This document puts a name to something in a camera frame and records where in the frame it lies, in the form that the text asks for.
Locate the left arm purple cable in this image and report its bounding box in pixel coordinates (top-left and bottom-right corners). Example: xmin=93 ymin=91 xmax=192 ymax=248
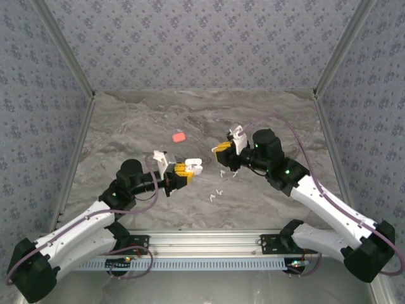
xmin=4 ymin=153 xmax=159 ymax=286

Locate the aluminium diagonal frame post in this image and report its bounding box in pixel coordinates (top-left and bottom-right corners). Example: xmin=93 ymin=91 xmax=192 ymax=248
xmin=313 ymin=0 xmax=379 ymax=96
xmin=31 ymin=0 xmax=96 ymax=98

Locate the white earbud charging case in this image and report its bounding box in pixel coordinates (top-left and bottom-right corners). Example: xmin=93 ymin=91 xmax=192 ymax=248
xmin=184 ymin=157 xmax=203 ymax=175

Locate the aluminium side rail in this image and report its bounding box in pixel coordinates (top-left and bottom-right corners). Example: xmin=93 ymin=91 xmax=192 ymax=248
xmin=49 ymin=94 xmax=96 ymax=234
xmin=313 ymin=93 xmax=357 ymax=222

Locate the small circuit board with LED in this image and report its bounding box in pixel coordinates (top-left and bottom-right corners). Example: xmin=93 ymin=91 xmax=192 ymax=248
xmin=285 ymin=258 xmax=310 ymax=272
xmin=105 ymin=256 xmax=133 ymax=270

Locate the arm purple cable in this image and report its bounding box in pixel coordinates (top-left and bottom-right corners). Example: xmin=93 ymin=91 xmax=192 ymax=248
xmin=4 ymin=153 xmax=159 ymax=286
xmin=239 ymin=114 xmax=398 ymax=278

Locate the wide aluminium base rail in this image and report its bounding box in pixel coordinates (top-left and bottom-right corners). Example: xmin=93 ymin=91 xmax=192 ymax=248
xmin=36 ymin=230 xmax=349 ymax=257

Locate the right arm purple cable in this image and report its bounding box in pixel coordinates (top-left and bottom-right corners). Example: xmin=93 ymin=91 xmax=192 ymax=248
xmin=239 ymin=114 xmax=398 ymax=278

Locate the white slotted cable duct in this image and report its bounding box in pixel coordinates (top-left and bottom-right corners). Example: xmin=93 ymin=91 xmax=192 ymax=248
xmin=72 ymin=256 xmax=294 ymax=272

